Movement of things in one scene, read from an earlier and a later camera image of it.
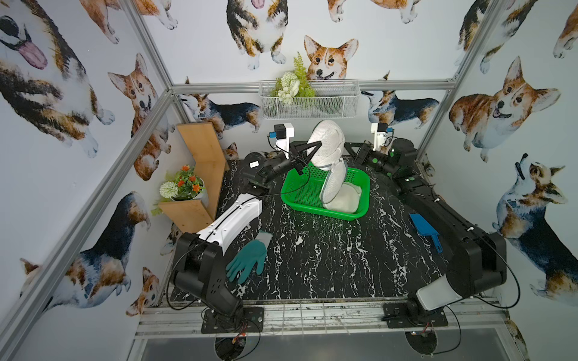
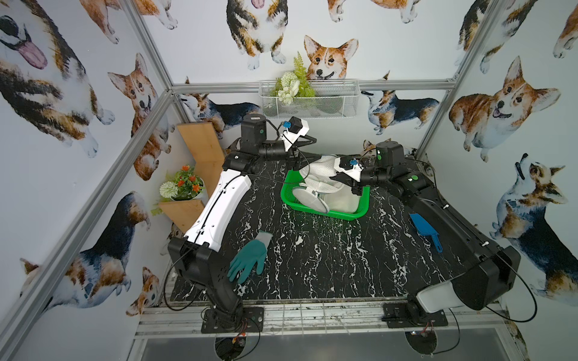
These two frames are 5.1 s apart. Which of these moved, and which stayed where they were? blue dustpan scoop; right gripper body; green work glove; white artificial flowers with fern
Moved: right gripper body
Stayed: blue dustpan scoop; white artificial flowers with fern; green work glove
